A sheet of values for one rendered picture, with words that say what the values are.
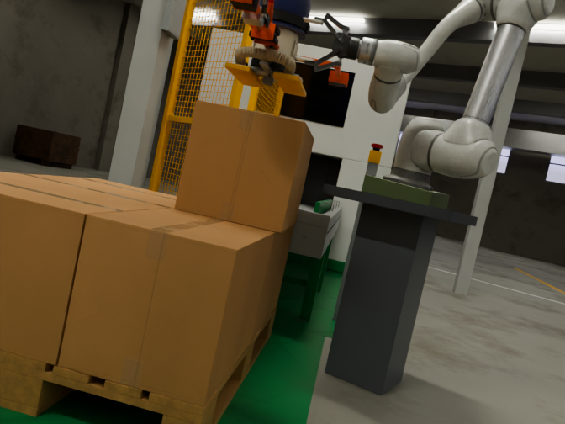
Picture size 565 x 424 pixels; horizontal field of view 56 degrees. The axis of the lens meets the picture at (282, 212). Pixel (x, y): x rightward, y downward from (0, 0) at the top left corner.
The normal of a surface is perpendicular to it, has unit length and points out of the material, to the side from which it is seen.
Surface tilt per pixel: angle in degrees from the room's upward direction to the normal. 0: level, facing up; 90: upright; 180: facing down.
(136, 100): 90
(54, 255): 90
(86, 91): 90
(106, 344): 90
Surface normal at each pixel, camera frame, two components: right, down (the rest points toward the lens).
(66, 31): 0.84, 0.22
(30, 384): -0.14, 0.04
